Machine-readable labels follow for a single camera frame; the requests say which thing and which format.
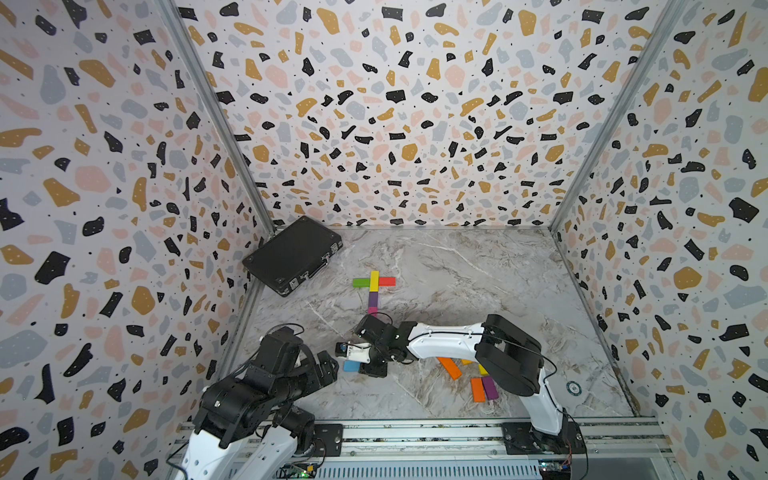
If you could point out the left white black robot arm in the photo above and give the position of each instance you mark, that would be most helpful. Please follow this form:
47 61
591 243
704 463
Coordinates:
249 426

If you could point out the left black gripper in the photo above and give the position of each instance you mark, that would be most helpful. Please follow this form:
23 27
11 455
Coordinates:
330 369

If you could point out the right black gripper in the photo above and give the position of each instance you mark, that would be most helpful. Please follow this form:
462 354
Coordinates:
371 372

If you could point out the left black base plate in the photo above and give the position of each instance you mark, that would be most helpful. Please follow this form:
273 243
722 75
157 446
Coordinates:
299 441

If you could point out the purple block bottom right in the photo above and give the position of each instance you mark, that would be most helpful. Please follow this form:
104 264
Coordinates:
490 389

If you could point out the light blue long block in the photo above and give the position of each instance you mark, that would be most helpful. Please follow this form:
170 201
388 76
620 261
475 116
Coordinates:
351 366

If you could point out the yellow long block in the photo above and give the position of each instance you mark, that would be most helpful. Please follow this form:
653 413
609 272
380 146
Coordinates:
374 281

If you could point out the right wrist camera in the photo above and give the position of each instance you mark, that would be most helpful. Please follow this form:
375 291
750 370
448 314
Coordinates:
360 352

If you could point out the orange long block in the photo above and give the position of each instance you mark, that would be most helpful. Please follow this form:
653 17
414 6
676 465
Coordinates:
451 367

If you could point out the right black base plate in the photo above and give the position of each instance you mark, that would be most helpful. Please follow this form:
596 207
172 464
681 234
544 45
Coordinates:
520 438

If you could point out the black flat case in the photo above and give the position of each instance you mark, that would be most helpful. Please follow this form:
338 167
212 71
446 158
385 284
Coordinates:
295 255

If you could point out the orange short block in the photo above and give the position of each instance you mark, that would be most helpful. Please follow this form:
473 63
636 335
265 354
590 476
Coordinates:
478 391

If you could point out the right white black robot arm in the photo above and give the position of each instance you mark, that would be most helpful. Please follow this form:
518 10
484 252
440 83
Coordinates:
513 360

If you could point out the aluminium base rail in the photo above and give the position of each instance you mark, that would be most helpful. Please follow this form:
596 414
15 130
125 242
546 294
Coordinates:
616 448

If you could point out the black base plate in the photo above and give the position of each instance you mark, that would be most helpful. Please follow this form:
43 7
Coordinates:
520 438
299 441

